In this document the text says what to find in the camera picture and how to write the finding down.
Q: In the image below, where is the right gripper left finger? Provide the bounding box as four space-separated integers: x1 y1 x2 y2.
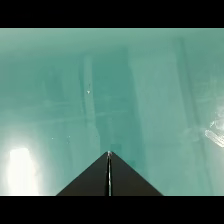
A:
55 150 110 197

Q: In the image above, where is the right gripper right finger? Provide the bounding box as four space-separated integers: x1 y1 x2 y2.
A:
108 150 164 197

